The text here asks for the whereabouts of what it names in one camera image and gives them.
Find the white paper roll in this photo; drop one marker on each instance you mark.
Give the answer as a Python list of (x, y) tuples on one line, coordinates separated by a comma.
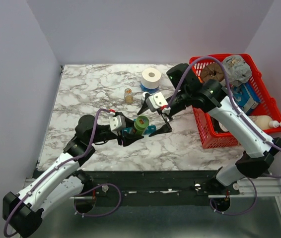
[(150, 78)]

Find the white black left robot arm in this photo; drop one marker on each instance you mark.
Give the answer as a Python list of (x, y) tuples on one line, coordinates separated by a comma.
[(24, 211)]

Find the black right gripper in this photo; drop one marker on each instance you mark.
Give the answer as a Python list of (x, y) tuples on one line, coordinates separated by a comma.
[(165, 129)]

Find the white pill bottle blue label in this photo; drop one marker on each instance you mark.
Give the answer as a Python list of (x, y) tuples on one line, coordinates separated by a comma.
[(145, 94)]

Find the green pill bottle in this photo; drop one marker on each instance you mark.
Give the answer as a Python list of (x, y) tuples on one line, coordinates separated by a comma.
[(141, 123)]

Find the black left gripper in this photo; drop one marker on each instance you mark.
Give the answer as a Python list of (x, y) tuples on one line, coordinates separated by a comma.
[(129, 138)]

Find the aluminium rail frame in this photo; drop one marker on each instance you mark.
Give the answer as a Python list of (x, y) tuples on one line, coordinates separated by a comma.
[(150, 183)]

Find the brown wrapped roll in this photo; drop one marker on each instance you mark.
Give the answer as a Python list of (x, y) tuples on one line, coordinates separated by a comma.
[(212, 71)]

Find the grey crumpled bag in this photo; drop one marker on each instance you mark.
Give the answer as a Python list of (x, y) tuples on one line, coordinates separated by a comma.
[(238, 71)]

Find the teal weekly pill organizer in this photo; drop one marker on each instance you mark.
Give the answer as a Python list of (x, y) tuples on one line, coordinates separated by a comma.
[(150, 129)]

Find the cream squeeze bottle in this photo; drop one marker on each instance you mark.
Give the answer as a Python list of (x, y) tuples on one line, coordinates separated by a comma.
[(265, 122)]

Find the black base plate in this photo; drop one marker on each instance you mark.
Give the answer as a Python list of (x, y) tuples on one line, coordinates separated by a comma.
[(114, 197)]

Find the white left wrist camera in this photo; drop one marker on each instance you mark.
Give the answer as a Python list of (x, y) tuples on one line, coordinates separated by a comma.
[(117, 123)]

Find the blue carton box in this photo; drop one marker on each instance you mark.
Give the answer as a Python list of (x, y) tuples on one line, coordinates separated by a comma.
[(246, 98)]

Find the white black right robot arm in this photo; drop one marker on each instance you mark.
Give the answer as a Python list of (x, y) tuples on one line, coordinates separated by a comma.
[(214, 99)]

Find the clear jar yellow capsules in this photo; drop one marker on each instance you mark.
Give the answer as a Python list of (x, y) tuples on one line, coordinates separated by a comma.
[(128, 96)]

